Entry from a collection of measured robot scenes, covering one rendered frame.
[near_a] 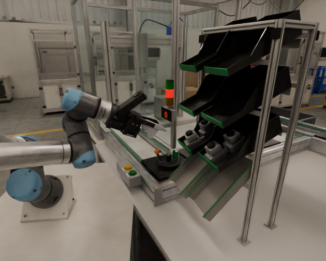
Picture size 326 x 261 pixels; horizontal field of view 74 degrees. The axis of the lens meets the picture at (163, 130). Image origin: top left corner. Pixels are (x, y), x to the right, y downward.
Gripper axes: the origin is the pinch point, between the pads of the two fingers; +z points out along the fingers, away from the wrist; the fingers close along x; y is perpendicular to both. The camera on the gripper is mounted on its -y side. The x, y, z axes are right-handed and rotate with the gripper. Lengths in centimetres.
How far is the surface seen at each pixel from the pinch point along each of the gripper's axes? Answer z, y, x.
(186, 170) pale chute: 24.1, 17.6, -5.7
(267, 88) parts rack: 17.2, -25.9, 23.4
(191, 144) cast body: 14.2, 2.7, 3.6
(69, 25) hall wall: -99, -76, -826
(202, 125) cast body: 16.9, -5.7, 1.2
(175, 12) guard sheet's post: 2, -53, -47
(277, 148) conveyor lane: 98, -7, -25
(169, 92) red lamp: 18, -12, -46
